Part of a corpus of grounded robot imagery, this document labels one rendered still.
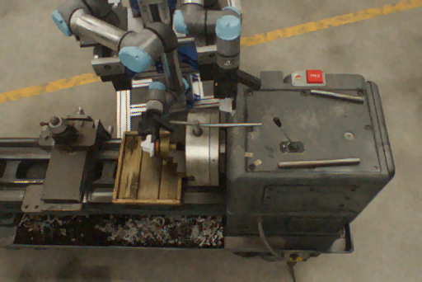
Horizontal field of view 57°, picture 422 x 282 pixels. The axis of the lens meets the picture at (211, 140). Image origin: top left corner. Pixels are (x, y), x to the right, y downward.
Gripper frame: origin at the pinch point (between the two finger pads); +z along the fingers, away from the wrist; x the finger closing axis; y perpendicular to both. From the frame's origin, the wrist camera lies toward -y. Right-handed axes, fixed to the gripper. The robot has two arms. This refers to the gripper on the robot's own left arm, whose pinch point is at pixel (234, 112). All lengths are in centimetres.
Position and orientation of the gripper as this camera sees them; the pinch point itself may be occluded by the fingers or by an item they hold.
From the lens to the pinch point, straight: 142.1
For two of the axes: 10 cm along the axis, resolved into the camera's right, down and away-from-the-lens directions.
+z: 0.3, 7.5, 6.6
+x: -0.4, 6.6, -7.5
